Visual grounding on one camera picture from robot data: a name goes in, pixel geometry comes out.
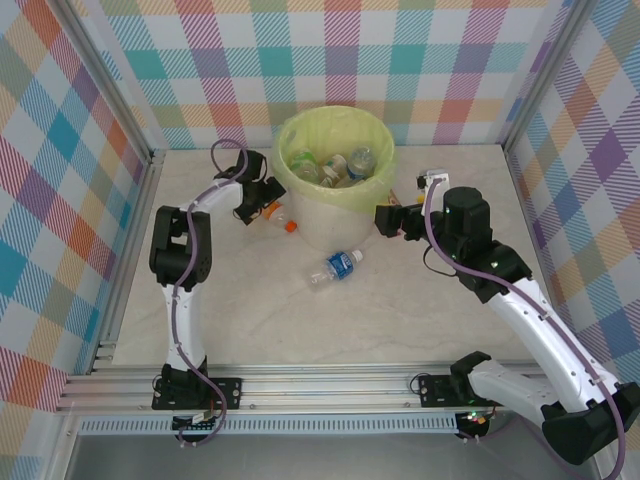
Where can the orange label orange cap bottle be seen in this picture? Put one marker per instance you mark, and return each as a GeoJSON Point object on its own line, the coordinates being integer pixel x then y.
{"type": "Point", "coordinates": [275, 214]}

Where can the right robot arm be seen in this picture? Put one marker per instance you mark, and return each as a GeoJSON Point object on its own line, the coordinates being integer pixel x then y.
{"type": "Point", "coordinates": [550, 330]}

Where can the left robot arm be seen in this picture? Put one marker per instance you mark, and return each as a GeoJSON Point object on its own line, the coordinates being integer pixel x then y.
{"type": "Point", "coordinates": [182, 250]}

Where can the white waste bin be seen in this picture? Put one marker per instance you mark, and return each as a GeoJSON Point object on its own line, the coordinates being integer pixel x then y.
{"type": "Point", "coordinates": [330, 225]}

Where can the trash bin with yellow-green bag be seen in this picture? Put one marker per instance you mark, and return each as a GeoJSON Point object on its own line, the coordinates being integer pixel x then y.
{"type": "Point", "coordinates": [325, 125]}

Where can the red label bottle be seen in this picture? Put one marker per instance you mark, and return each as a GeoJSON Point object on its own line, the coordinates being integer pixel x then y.
{"type": "Point", "coordinates": [394, 198]}

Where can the blue label white cap bottle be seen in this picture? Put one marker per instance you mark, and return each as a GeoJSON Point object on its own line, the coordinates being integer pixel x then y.
{"type": "Point", "coordinates": [339, 264]}

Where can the right control circuit board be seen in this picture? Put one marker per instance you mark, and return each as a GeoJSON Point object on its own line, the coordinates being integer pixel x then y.
{"type": "Point", "coordinates": [475, 420]}

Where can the control circuit board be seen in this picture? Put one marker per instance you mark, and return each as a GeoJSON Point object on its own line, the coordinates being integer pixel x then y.
{"type": "Point", "coordinates": [197, 422]}
{"type": "Point", "coordinates": [475, 420]}

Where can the left control circuit board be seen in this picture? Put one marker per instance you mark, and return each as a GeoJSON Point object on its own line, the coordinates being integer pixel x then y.
{"type": "Point", "coordinates": [197, 422]}

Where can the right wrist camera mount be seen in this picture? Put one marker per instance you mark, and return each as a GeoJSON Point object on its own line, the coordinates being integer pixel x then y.
{"type": "Point", "coordinates": [434, 177]}

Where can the left aluminium side rail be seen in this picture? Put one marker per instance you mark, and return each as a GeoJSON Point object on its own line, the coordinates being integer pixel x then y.
{"type": "Point", "coordinates": [135, 240]}

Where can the right aluminium corner post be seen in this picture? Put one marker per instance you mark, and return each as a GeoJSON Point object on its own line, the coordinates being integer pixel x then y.
{"type": "Point", "coordinates": [545, 75]}

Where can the aluminium corner post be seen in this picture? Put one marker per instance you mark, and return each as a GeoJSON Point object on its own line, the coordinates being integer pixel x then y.
{"type": "Point", "coordinates": [107, 80]}
{"type": "Point", "coordinates": [545, 75]}

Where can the left aluminium corner post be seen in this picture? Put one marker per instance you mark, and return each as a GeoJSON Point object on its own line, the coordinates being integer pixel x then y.
{"type": "Point", "coordinates": [107, 80]}

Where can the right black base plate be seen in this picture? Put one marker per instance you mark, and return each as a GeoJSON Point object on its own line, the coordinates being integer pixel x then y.
{"type": "Point", "coordinates": [432, 391]}

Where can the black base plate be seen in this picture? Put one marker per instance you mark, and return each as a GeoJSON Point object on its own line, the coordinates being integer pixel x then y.
{"type": "Point", "coordinates": [432, 391]}
{"type": "Point", "coordinates": [227, 392]}

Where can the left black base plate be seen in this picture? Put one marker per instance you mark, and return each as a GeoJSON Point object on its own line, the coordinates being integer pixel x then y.
{"type": "Point", "coordinates": [227, 392]}

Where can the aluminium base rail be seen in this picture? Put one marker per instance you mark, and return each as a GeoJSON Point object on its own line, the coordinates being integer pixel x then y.
{"type": "Point", "coordinates": [325, 390]}

